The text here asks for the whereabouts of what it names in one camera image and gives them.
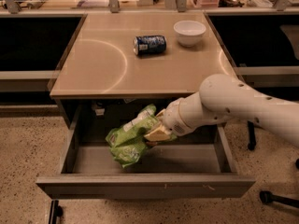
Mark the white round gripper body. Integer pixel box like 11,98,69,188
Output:
163,98,194,136

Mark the green rice chip bag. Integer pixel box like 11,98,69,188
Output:
106,104,177,168

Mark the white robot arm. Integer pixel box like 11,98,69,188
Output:
145,74,299,147

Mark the open grey drawer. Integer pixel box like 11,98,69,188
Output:
36,105,255,200

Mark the grey cabinet with counter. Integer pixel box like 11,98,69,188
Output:
47,10,249,129

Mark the blue soda can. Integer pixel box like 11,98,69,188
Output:
133,35,166,56

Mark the black table leg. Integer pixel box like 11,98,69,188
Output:
248,121,256,150

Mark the white bowl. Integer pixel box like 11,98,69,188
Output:
174,21,206,47

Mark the black chair base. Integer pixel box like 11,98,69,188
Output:
259,158,299,209

